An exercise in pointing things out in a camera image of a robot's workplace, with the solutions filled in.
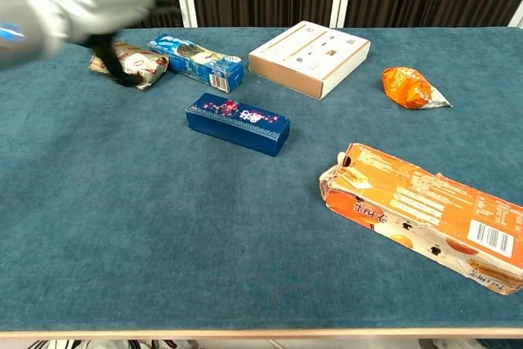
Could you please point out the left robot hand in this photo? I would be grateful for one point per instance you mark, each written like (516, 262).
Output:
(94, 1)

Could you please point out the dark blue rectangular box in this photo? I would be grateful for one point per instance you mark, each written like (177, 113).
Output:
(241, 128)

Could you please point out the blue cookie package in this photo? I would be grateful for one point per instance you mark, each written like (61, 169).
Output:
(196, 61)

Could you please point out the flat white cardboard box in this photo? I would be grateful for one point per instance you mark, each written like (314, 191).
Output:
(306, 50)

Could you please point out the long orange carton box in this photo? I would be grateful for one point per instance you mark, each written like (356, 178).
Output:
(429, 210)

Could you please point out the gold snack packet red logos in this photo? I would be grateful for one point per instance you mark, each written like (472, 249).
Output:
(139, 65)

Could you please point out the teal velvet tablecloth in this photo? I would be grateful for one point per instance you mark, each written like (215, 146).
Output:
(245, 242)

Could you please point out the crumpled orange snack bag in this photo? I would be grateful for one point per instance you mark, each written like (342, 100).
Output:
(408, 87)

